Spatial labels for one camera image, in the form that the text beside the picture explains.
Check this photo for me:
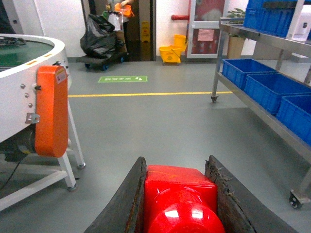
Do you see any black platform trolley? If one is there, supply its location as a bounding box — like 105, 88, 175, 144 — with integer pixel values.
76, 52, 128, 71

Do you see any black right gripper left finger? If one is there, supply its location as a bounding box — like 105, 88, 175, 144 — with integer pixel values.
85, 157, 147, 233

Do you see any yellow wet floor sign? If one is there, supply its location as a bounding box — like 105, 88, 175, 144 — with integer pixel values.
140, 21, 151, 42

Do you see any yellow mop bucket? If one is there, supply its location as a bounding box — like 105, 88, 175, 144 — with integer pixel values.
159, 34, 188, 64

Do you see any steel shelf cart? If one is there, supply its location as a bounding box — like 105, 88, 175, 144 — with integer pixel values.
210, 17, 311, 209

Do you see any potted plant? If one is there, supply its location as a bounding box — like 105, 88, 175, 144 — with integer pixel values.
227, 8, 246, 59

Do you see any orange motor cover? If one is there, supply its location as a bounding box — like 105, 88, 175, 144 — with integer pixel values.
35, 66, 69, 158

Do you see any black garbage bag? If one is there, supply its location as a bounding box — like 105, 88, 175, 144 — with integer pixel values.
80, 14, 117, 59

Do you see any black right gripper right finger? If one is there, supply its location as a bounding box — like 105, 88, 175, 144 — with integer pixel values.
205, 155, 297, 233

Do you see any white round conveyor machine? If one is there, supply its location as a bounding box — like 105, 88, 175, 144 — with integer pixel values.
0, 34, 86, 210

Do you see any blue bin on cart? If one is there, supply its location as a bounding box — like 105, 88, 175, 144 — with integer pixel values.
276, 95, 311, 146
222, 59, 277, 90
244, 73, 311, 116

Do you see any red toy block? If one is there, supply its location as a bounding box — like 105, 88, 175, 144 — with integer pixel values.
143, 165, 225, 233

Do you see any blue crate on top shelf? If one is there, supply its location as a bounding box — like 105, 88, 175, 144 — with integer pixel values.
243, 0, 311, 41

